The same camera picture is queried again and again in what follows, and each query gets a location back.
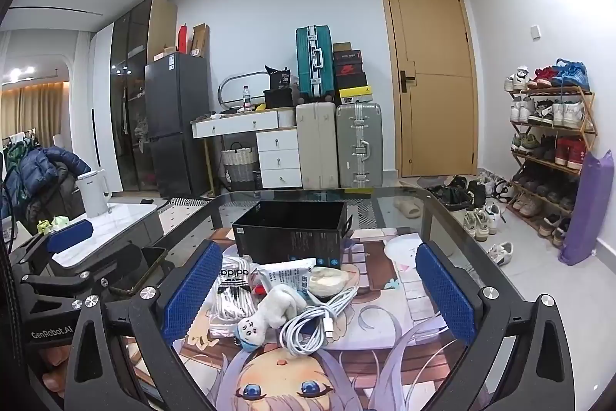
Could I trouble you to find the teal suitcase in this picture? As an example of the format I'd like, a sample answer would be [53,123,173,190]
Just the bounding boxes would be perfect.
[295,25,334,100]

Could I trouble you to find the rows of shelved shoes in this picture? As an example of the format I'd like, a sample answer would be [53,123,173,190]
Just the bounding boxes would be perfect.
[504,59,598,248]

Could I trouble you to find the purple fabric bag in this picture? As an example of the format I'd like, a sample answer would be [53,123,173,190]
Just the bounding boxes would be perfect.
[558,151,616,267]

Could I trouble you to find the marble side table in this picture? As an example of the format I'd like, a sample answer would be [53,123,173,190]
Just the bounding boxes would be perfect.
[10,201,164,277]

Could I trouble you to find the wooden shoe rack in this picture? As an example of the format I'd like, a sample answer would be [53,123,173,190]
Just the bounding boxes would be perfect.
[505,84,598,243]

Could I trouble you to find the white desk with drawers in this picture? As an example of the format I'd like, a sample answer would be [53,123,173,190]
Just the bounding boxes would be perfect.
[190,109,304,190]

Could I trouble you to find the open brown cardboard box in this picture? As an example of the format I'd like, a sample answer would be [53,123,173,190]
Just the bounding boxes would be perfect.
[191,23,210,58]

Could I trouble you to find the blue puffer jacket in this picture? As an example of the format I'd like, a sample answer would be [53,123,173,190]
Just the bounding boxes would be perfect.
[2,146,92,219]

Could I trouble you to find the dark grey fridge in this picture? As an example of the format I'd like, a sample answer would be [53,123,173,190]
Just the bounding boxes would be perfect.
[144,51,213,200]

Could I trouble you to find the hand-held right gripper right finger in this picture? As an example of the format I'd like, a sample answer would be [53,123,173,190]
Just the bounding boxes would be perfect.
[415,242,585,411]

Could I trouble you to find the white electric kettle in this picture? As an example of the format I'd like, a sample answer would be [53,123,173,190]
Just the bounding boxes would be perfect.
[76,169,112,219]

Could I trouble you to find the white printed plastic bag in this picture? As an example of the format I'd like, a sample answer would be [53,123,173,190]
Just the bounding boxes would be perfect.
[209,254,263,337]

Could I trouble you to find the round white pouch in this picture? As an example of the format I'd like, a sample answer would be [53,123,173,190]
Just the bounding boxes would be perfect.
[308,265,350,296]

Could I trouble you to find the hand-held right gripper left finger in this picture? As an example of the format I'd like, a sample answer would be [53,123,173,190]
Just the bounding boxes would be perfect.
[62,240,224,411]

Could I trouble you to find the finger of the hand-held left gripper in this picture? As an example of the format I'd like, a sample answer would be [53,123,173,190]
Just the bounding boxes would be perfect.
[19,259,121,310]
[10,219,95,268]

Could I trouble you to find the person's left hand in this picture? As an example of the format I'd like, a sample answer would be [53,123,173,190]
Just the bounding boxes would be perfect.
[38,341,68,399]

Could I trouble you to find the white cable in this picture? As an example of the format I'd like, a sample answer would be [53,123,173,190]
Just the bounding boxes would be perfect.
[279,286,359,356]

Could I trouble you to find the black storage box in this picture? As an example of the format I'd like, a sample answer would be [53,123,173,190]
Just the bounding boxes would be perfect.
[263,88,294,109]

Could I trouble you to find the scattered loose shoes group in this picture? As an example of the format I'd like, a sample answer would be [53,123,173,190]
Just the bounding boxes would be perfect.
[392,170,518,267]

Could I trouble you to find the small green item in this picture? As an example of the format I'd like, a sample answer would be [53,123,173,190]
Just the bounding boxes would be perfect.
[37,216,73,236]

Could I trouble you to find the white snack packet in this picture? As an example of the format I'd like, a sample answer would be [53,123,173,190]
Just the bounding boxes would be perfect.
[257,258,318,296]

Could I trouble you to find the silver suitcase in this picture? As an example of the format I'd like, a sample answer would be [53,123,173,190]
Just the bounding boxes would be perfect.
[335,103,384,189]

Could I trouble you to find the beige suitcase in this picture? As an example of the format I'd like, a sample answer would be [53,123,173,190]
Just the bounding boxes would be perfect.
[295,102,338,190]

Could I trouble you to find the black cardboard box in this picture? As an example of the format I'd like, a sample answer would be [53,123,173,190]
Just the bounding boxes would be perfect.
[232,200,354,270]

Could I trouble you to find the grey blue plush toy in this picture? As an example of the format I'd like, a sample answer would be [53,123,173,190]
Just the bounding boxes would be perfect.
[234,283,309,351]

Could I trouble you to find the wooden door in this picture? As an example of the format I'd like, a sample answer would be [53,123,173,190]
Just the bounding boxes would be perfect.
[378,0,479,178]

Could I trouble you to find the dark glass wardrobe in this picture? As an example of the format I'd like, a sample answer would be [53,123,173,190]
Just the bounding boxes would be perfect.
[91,0,179,193]

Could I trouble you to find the oval mirror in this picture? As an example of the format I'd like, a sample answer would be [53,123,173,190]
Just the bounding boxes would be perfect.
[218,71,277,111]

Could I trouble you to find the beige curtains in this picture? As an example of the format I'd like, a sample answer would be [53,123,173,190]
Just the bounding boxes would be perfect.
[0,81,70,142]

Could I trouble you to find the printed cartoon table mat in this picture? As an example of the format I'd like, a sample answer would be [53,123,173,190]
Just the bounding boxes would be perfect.
[125,225,482,411]

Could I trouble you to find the black phone gold rim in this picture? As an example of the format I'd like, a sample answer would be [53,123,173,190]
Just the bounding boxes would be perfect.
[108,246,168,296]

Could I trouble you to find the black paper bag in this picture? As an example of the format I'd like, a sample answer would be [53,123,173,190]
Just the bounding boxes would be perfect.
[264,64,292,90]

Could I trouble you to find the wicker basket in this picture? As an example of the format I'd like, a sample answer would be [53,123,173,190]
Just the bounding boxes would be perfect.
[220,142,261,183]

